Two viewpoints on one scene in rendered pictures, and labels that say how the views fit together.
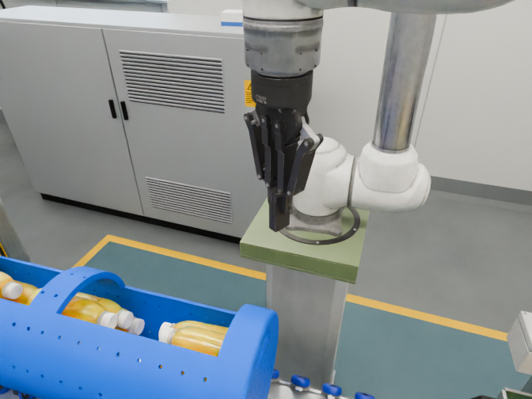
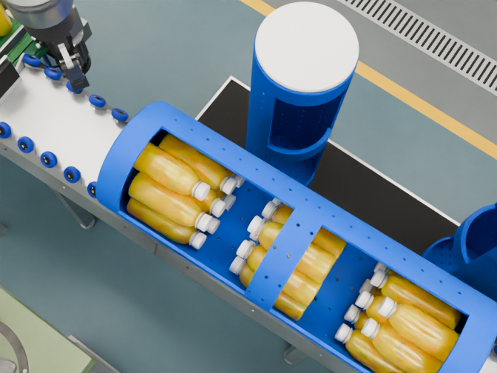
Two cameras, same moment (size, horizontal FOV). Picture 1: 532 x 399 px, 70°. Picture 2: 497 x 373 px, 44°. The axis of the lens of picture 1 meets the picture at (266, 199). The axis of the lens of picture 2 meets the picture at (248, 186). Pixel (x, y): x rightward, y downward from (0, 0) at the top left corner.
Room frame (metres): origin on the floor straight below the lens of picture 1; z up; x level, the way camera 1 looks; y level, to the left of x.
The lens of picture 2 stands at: (0.89, 0.38, 2.43)
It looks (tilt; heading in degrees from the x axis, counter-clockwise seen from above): 70 degrees down; 191
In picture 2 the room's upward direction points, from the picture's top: 6 degrees clockwise
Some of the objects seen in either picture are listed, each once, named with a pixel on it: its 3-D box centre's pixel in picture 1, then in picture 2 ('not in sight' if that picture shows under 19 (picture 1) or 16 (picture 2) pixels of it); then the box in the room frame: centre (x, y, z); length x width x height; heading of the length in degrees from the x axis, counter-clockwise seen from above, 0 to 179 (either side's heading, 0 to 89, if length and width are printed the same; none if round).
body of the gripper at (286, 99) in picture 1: (281, 105); (51, 23); (0.46, -0.02, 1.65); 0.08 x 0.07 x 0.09; 42
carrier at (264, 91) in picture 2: not in sight; (290, 118); (-0.03, 0.33, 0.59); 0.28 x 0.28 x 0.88
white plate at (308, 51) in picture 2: not in sight; (307, 46); (-0.03, 0.33, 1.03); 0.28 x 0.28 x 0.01
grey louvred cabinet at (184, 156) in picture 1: (147, 127); not in sight; (2.56, 0.86, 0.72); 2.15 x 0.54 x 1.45; 71
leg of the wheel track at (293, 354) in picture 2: not in sight; (300, 349); (0.66, 0.58, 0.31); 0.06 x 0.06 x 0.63; 74
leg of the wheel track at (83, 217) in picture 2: not in sight; (69, 198); (0.39, -0.37, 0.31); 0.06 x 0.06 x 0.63; 74
